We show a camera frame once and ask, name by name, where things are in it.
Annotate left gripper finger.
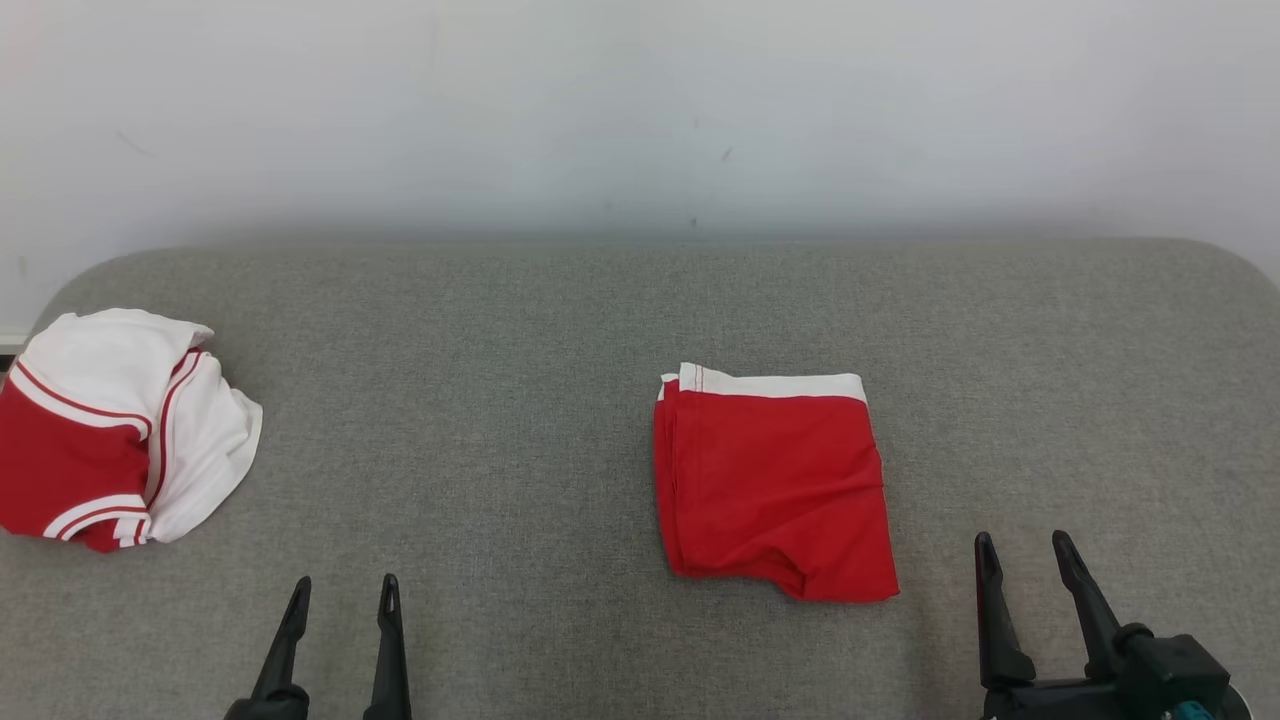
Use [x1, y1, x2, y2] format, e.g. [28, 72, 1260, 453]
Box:
[365, 573, 412, 720]
[225, 575, 312, 720]

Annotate grey fabric sofa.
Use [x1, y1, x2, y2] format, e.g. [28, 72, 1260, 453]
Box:
[0, 238, 1280, 720]

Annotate red shorts with white waistband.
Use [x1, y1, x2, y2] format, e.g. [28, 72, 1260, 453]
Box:
[653, 362, 901, 604]

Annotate red and white jersey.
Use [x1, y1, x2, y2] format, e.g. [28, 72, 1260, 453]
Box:
[0, 308, 264, 554]

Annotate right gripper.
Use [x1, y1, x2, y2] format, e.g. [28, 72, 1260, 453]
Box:
[975, 530, 1136, 720]

